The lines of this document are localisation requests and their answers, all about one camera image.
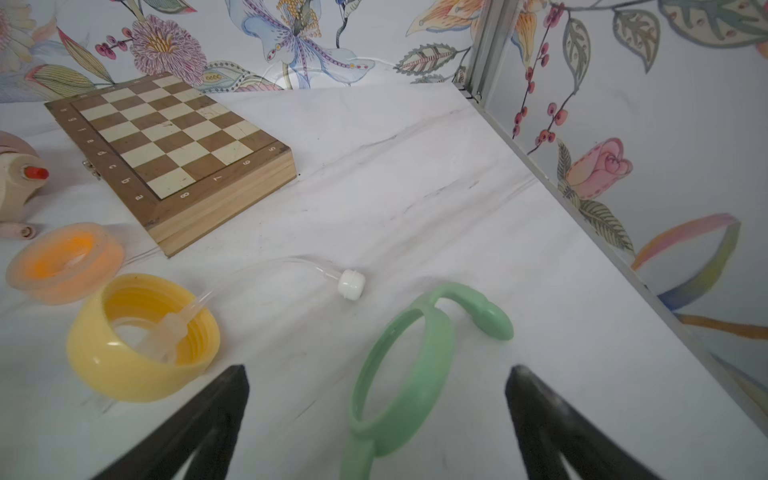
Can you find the wooden folding chess board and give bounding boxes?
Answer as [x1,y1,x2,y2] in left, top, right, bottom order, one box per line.
[46,74,297,257]

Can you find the clear straw with white weight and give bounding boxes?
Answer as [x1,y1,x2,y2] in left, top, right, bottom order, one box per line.
[122,256,367,337]

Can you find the pink toy block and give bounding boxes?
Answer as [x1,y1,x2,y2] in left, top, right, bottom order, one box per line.
[1,131,50,240]

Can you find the yellow bottle collar with nipple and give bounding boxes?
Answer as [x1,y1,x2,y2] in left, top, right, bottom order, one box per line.
[66,274,221,403]

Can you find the green bottle handle ring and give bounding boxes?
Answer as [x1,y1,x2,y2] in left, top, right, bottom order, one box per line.
[340,281,515,480]

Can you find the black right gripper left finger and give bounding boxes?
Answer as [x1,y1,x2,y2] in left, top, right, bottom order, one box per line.
[95,365,250,479]

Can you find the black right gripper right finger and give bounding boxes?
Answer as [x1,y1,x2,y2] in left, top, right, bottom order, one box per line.
[505,365,658,479]

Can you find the orange translucent bottle cap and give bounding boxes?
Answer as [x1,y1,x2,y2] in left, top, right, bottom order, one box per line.
[6,222,125,305]

